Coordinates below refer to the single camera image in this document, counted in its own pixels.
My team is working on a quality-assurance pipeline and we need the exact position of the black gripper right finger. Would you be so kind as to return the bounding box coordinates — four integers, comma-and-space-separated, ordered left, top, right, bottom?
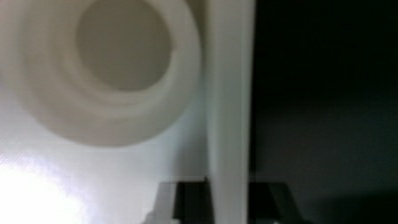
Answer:
247, 174, 311, 224

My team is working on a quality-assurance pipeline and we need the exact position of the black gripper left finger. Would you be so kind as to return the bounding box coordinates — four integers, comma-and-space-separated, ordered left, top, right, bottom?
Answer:
141, 177, 213, 224

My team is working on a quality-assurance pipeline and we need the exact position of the white square table top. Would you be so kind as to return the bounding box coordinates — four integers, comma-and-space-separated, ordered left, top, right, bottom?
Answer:
0, 0, 254, 224

